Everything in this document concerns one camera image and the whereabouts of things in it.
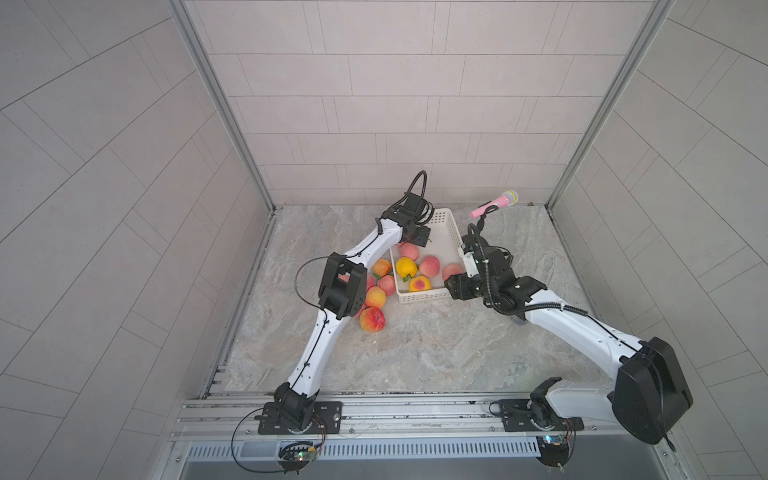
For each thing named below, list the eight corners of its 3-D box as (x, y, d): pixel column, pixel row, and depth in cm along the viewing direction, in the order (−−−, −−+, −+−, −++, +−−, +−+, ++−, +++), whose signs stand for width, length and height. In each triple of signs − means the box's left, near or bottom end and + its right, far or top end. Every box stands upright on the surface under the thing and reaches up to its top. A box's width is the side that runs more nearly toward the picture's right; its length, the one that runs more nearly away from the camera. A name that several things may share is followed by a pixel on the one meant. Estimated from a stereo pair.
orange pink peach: (363, 307, 91) (362, 301, 87) (370, 290, 95) (370, 283, 91) (380, 312, 90) (380, 306, 86) (387, 295, 94) (387, 288, 90)
